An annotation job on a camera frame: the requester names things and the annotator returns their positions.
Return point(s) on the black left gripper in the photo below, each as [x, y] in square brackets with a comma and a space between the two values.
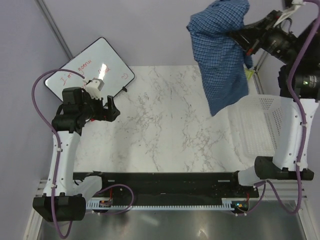
[104, 114]

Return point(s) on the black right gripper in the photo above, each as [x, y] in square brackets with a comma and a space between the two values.
[249, 37]

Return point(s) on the blue checked long sleeve shirt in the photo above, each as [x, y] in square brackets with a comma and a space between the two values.
[220, 59]

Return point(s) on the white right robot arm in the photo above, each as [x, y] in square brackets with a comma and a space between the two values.
[299, 83]

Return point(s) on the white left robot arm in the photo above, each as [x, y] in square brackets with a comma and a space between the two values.
[63, 200]

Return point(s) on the green illustrated book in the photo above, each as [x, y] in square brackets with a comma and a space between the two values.
[249, 73]

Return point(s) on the whiteboard with red writing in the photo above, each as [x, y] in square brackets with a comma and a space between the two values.
[99, 60]

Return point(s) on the white perforated plastic basket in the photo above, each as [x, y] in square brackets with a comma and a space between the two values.
[257, 121]

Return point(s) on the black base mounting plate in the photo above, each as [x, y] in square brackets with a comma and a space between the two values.
[157, 189]

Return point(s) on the right grey corner post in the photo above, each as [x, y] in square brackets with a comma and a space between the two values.
[256, 70]

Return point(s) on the grey corner post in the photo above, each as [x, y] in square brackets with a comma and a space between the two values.
[256, 70]
[54, 27]

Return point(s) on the left grey corner post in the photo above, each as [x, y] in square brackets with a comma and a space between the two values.
[54, 27]

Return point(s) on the aluminium frame rails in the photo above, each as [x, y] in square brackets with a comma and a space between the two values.
[35, 220]

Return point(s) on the white slotted cable duct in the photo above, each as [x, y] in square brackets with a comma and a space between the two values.
[98, 204]

